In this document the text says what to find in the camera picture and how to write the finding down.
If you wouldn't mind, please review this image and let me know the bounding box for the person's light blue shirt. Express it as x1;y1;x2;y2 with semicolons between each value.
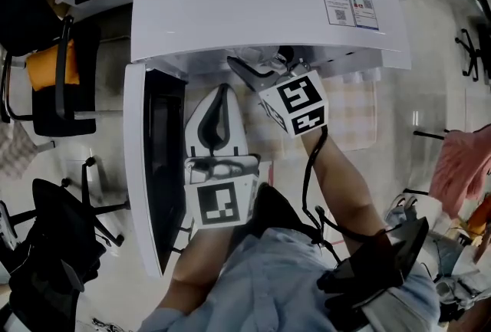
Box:
137;226;442;332

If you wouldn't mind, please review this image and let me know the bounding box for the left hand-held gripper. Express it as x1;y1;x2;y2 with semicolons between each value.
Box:
183;84;262;229

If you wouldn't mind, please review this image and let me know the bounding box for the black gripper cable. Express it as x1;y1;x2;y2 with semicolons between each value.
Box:
301;126;346;266

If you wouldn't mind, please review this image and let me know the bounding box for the pink fluffy cloth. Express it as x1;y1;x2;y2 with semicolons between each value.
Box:
428;125;491;219

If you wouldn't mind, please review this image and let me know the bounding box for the black office chair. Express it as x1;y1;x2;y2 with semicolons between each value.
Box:
0;0;102;138
0;156;130;332

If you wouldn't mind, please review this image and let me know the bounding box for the black chair base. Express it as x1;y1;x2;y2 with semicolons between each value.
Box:
454;27;491;84

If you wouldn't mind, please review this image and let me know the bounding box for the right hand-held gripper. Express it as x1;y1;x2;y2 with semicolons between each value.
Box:
226;55;331;140

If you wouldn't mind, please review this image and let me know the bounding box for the person's left forearm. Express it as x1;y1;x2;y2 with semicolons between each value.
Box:
154;223;247;318

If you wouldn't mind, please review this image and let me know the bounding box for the translucent cup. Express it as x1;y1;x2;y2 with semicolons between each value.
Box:
233;46;295;71

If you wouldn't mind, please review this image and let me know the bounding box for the pale chequered table mat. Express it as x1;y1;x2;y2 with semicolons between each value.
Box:
240;76;379;153

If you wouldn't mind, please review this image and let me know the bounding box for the person's right forearm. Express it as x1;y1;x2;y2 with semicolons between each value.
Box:
298;126;389;247

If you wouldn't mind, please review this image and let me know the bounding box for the orange cushion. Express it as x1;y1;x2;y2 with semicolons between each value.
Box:
25;38;81;91

